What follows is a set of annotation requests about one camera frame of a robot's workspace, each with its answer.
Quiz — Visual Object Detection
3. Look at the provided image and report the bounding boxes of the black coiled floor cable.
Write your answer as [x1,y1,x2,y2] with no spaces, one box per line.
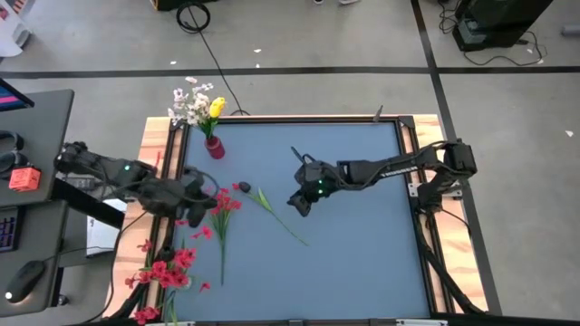
[175,2,251,117]

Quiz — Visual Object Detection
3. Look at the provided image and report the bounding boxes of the silver mounting plate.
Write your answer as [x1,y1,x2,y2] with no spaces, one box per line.
[406,183,463,200]

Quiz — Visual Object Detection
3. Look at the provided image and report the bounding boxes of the white paper pad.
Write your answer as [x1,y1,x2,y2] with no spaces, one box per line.
[85,198,128,258]

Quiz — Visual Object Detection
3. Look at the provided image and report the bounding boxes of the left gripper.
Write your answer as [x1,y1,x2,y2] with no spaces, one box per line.
[144,166,219,229]

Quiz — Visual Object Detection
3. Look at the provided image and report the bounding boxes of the grey desk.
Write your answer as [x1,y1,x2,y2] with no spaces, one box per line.
[0,89,76,318]

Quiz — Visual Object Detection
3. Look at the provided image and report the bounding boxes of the black headphones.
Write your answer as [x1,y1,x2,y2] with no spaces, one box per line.
[0,130,26,178]

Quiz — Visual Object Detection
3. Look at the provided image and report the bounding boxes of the black aluminium table frame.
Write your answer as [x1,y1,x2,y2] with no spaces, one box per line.
[138,116,448,323]

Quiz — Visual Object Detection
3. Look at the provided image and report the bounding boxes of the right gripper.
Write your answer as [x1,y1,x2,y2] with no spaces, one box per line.
[286,153,350,218]

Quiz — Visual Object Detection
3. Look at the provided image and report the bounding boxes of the red glass vase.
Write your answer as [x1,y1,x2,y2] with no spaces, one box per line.
[203,135,227,160]

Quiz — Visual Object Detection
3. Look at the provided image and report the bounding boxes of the computer monitor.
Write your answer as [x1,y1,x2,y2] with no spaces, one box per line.
[0,79,35,113]

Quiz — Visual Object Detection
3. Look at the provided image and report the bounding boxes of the large red flower bunch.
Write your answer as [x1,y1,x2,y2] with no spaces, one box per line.
[124,219,215,326]

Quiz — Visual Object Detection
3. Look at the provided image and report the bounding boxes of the dark purple artificial tulip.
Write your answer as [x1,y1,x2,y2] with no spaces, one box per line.
[237,180,310,248]

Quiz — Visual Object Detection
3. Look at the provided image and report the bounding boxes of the black floor equipment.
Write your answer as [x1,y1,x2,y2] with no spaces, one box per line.
[451,0,555,52]

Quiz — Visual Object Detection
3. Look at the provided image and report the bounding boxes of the black keyboard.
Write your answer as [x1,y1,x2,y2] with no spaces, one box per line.
[0,207,19,254]

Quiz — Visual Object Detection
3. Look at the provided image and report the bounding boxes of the black cart base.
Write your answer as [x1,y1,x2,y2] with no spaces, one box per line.
[151,0,218,11]

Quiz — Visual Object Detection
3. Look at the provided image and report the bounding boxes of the thin black equipment cable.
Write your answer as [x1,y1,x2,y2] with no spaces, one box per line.
[437,0,547,68]

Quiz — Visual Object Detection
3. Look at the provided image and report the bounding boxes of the black braided cable sleeve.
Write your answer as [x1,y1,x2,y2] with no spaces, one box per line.
[108,216,176,321]
[416,225,488,316]

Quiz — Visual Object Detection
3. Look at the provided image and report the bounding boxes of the black computer mouse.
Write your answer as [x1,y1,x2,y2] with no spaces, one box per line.
[4,260,46,303]

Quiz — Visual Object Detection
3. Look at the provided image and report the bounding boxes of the white printed box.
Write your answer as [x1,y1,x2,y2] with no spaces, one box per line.
[0,0,33,58]

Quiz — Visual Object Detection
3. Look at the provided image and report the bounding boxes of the orange cube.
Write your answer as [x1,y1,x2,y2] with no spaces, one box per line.
[8,166,42,192]

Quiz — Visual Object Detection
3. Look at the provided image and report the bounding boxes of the small red flower bunch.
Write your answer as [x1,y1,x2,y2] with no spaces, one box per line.
[208,182,244,287]

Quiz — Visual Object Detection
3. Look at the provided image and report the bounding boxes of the black power brick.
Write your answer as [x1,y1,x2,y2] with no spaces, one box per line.
[63,177,96,190]

